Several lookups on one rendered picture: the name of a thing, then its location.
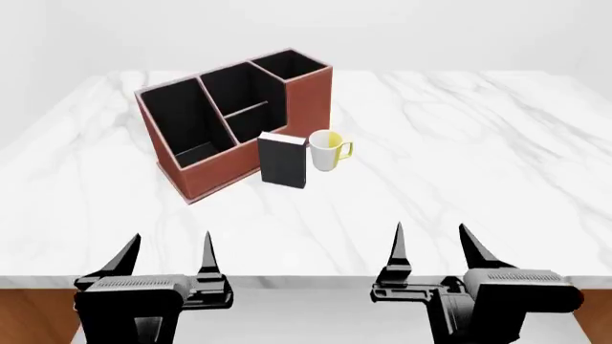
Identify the brown leather desk caddy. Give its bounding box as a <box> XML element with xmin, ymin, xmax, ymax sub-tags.
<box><xmin>134</xmin><ymin>47</ymin><xmax>334</xmax><ymax>206</ymax></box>

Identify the white mug yellow handle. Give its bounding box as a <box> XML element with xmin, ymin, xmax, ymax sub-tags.
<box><xmin>308</xmin><ymin>129</ymin><xmax>355</xmax><ymax>172</ymax></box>

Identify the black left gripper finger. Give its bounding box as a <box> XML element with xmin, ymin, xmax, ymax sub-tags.
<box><xmin>194</xmin><ymin>229</ymin><xmax>225</xmax><ymax>281</ymax></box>
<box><xmin>97</xmin><ymin>232</ymin><xmax>142</xmax><ymax>279</ymax></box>

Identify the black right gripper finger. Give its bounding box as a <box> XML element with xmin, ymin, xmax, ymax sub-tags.
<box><xmin>458</xmin><ymin>223</ymin><xmax>518</xmax><ymax>281</ymax></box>
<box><xmin>376</xmin><ymin>221</ymin><xmax>413</xmax><ymax>285</ymax></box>

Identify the black hardcover book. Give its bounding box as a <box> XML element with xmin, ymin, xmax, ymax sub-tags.
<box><xmin>256</xmin><ymin>131</ymin><xmax>309</xmax><ymax>190</ymax></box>

